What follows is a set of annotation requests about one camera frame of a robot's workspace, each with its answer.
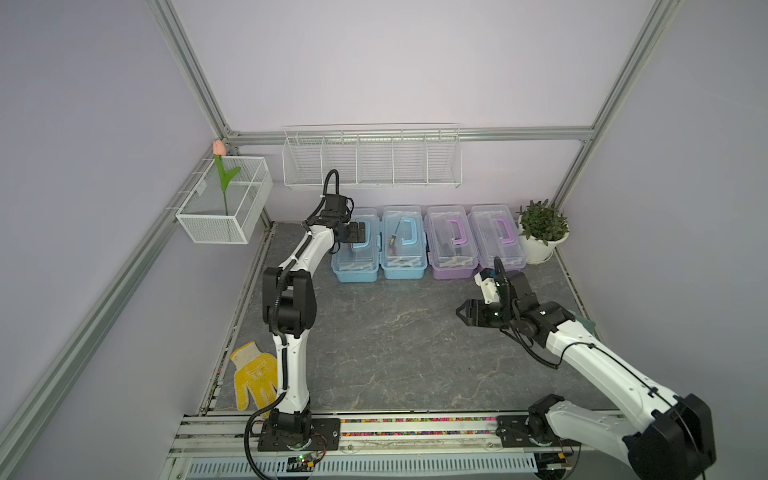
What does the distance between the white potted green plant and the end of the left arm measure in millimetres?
549

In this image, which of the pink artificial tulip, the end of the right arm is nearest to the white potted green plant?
the end of the right arm

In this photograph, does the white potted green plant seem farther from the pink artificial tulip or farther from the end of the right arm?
the pink artificial tulip

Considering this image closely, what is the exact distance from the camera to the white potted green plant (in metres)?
0.97

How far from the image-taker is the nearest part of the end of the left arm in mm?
760
